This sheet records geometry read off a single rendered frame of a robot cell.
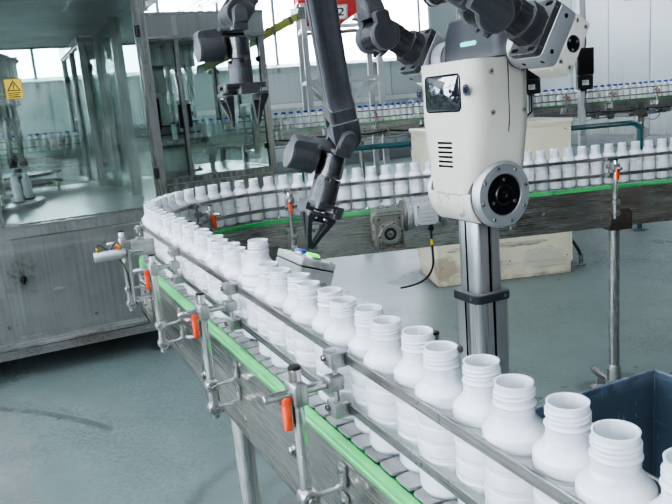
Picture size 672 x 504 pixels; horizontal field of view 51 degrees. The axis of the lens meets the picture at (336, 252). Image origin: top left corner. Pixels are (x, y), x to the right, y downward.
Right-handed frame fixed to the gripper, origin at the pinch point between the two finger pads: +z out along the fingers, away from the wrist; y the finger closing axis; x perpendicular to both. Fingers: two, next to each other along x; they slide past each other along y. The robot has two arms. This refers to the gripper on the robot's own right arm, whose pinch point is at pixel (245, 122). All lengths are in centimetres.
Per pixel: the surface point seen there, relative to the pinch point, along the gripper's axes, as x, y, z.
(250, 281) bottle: 47, 18, 26
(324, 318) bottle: 75, 16, 26
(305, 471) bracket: 86, 26, 42
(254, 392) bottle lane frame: 51, 21, 45
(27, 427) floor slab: -194, 63, 142
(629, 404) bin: 85, -32, 49
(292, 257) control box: 27.8, 2.1, 28.0
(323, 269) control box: 32.8, -2.5, 30.5
